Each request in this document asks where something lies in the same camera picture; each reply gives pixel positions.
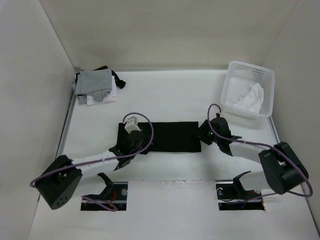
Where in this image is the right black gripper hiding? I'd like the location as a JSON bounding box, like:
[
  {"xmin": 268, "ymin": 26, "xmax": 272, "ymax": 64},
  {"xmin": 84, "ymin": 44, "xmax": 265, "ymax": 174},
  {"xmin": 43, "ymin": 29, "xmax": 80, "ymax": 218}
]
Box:
[{"xmin": 191, "ymin": 119, "xmax": 221, "ymax": 146}]

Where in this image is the black tank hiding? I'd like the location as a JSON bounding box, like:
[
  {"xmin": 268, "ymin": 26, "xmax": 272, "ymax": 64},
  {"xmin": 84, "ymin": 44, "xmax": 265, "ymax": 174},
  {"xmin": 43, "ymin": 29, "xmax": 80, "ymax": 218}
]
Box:
[
  {"xmin": 116, "ymin": 121, "xmax": 202, "ymax": 155},
  {"xmin": 93, "ymin": 65, "xmax": 126, "ymax": 89}
]

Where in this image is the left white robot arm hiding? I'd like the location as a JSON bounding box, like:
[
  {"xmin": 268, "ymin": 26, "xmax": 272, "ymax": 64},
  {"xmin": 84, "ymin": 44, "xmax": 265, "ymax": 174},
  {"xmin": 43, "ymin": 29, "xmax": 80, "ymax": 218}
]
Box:
[{"xmin": 30, "ymin": 130, "xmax": 154, "ymax": 210}]

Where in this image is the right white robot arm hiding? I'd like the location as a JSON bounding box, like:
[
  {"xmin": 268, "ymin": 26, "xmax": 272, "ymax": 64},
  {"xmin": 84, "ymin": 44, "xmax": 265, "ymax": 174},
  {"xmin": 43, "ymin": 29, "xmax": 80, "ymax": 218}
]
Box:
[{"xmin": 194, "ymin": 116, "xmax": 309, "ymax": 198}]

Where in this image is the white tank top in basket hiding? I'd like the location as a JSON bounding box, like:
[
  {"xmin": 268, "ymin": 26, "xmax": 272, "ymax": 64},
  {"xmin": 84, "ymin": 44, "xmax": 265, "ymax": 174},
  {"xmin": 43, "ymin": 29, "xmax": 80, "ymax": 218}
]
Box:
[{"xmin": 233, "ymin": 83, "xmax": 264, "ymax": 114}]

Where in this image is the folded black tank top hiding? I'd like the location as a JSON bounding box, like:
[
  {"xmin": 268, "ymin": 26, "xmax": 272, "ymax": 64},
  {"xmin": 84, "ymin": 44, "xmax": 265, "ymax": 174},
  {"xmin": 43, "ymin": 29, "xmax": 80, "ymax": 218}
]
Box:
[{"xmin": 93, "ymin": 65, "xmax": 126, "ymax": 89}]

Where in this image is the folded grey tank top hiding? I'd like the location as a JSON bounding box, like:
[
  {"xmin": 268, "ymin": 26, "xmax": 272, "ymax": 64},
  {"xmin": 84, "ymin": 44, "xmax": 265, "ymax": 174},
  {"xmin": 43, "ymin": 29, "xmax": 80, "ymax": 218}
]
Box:
[{"xmin": 75, "ymin": 68, "xmax": 112, "ymax": 105}]

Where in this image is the white plastic basket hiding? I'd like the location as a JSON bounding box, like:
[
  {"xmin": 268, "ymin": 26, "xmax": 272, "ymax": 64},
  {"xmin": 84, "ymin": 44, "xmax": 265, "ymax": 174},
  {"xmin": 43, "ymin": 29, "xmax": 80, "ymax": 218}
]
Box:
[{"xmin": 220, "ymin": 61, "xmax": 275, "ymax": 120}]

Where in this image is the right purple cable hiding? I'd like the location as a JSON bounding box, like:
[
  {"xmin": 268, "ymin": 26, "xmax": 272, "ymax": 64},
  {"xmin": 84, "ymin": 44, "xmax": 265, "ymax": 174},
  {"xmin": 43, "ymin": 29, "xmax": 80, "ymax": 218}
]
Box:
[{"xmin": 207, "ymin": 104, "xmax": 313, "ymax": 204}]

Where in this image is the purple cable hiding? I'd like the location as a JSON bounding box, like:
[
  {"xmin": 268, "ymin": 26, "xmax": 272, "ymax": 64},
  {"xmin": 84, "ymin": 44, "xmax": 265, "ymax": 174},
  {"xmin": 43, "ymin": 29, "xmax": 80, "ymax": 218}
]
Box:
[
  {"xmin": 29, "ymin": 112, "xmax": 155, "ymax": 212},
  {"xmin": 207, "ymin": 104, "xmax": 313, "ymax": 204}
]

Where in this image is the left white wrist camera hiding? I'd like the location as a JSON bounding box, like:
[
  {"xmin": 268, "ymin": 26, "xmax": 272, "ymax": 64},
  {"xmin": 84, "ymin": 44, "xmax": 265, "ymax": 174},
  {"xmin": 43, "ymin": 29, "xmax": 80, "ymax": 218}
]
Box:
[{"xmin": 124, "ymin": 116, "xmax": 141, "ymax": 134}]

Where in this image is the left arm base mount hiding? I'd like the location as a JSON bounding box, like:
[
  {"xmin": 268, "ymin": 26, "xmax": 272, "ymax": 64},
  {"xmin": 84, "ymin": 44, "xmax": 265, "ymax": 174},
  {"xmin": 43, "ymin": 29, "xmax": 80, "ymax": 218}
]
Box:
[{"xmin": 80, "ymin": 172, "xmax": 129, "ymax": 212}]

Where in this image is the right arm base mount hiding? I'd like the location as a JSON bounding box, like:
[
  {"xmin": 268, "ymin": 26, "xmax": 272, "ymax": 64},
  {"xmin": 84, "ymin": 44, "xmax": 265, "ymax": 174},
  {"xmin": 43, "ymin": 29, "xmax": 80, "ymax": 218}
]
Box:
[{"xmin": 215, "ymin": 171, "xmax": 265, "ymax": 211}]

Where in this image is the metal table edge rail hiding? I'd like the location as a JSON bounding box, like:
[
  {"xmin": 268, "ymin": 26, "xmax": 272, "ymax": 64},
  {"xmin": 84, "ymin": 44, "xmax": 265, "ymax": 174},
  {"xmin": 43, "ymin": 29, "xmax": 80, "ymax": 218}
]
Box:
[{"xmin": 49, "ymin": 66, "xmax": 82, "ymax": 181}]

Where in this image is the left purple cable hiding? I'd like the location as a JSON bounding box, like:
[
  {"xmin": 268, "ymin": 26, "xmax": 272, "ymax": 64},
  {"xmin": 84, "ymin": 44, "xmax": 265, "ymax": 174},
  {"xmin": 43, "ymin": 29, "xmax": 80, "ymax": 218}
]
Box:
[{"xmin": 29, "ymin": 112, "xmax": 155, "ymax": 212}]

